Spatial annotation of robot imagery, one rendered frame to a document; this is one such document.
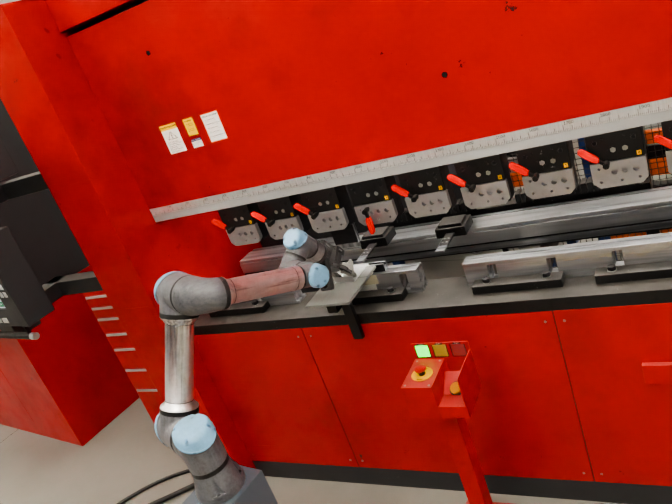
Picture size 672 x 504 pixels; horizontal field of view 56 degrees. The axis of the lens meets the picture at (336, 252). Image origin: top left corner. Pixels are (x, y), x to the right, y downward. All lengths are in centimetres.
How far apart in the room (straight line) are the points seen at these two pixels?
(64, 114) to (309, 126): 96
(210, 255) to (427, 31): 157
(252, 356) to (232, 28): 133
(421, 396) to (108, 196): 146
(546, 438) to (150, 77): 196
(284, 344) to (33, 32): 151
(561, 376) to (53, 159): 205
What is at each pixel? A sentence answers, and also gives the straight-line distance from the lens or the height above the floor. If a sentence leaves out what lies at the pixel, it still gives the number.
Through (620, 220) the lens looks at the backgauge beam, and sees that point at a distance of 240.
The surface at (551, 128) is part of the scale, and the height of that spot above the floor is 139.
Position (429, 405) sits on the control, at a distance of 208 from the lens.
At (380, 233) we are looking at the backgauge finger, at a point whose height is 103.
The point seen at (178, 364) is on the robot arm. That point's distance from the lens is 196.
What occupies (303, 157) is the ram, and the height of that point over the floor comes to 147.
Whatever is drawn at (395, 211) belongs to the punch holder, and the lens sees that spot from 224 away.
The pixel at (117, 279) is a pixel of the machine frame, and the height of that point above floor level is 119.
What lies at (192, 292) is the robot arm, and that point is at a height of 135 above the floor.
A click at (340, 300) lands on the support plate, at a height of 100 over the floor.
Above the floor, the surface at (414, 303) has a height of 87.
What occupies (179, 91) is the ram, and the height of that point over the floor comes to 182.
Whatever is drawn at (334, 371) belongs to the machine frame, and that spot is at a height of 61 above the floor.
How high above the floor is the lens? 194
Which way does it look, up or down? 21 degrees down
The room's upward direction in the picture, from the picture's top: 21 degrees counter-clockwise
